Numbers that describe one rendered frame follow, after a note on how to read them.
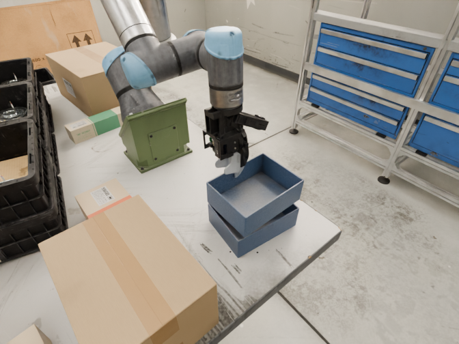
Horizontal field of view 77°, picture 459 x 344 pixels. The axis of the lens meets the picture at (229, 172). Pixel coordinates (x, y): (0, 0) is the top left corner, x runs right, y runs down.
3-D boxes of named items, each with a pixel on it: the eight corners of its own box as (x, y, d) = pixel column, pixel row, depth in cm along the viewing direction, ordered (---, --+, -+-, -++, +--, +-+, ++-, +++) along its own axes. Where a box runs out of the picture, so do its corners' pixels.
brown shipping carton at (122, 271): (66, 284, 68) (37, 244, 57) (150, 235, 79) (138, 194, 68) (121, 408, 50) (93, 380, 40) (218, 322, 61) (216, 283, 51)
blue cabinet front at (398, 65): (307, 99, 228) (322, 22, 192) (395, 138, 184) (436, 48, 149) (304, 101, 226) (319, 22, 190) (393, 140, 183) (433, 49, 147)
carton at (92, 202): (82, 214, 85) (74, 196, 80) (121, 195, 91) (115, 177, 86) (104, 249, 75) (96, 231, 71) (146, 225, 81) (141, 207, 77)
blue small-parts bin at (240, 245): (263, 194, 91) (265, 177, 87) (296, 224, 81) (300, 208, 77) (208, 220, 83) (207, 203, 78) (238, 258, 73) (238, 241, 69)
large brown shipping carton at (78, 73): (61, 94, 148) (44, 54, 135) (115, 78, 164) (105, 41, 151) (95, 122, 126) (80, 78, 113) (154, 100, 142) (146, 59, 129)
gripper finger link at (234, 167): (220, 183, 76) (218, 154, 70) (238, 175, 78) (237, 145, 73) (228, 189, 74) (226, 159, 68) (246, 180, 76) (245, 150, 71)
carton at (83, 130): (123, 117, 129) (120, 105, 125) (130, 123, 125) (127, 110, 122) (69, 138, 116) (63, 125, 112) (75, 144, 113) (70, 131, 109)
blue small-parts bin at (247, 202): (261, 170, 86) (263, 152, 81) (300, 198, 77) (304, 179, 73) (206, 201, 76) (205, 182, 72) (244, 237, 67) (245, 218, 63)
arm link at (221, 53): (229, 23, 60) (251, 29, 54) (231, 75, 67) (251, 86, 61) (195, 28, 57) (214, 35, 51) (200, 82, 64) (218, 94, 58)
